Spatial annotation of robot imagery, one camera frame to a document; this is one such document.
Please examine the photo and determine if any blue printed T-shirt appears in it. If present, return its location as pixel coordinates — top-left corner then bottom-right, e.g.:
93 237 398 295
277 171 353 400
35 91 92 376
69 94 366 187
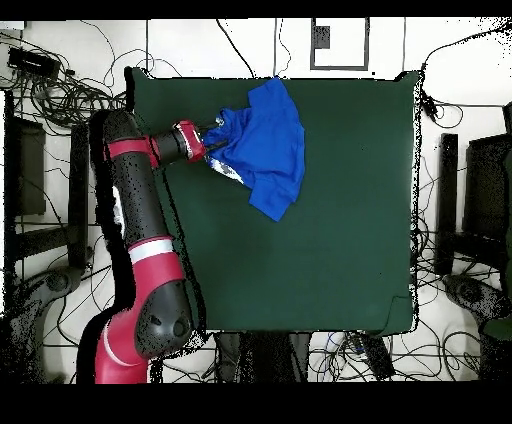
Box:
201 76 307 222

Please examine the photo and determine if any black electronics box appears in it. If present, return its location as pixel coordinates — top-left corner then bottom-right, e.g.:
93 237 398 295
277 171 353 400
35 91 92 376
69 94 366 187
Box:
6 46 62 80

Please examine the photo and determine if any black rectangular floor device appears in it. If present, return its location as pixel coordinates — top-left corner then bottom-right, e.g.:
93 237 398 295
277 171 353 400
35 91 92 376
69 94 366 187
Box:
359 333 397 381

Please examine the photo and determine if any grey square floor frame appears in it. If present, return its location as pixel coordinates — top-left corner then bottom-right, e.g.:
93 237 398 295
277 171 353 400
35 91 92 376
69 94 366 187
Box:
310 17 370 72

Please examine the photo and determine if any dark green table cloth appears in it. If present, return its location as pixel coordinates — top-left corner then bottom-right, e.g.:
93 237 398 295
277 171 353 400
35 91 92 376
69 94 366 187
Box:
121 65 421 338

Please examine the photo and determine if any dark green round object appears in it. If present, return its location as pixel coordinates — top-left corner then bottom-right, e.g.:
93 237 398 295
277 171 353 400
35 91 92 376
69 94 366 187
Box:
481 317 512 341

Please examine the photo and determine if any tangled black cable bundle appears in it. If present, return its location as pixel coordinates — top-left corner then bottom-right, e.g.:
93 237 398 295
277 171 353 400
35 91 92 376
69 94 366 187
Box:
0 29 129 137

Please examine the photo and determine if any black floor cable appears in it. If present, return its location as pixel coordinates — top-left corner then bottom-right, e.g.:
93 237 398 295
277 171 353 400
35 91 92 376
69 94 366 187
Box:
215 17 257 79

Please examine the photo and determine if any dark grey floor stand base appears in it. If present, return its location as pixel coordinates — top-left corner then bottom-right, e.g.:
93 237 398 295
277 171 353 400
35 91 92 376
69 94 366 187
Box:
0 265 85 384
441 273 512 381

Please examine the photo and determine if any small dark grey square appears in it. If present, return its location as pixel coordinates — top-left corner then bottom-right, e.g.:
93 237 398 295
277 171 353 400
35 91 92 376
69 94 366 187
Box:
312 25 332 50

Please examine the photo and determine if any black metal frame stand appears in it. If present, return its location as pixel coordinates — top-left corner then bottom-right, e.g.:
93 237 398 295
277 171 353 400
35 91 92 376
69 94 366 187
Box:
434 101 512 277
3 90 94 277

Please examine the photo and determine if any black plug adapter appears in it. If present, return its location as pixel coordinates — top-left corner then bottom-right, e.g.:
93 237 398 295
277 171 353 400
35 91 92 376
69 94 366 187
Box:
419 90 441 123

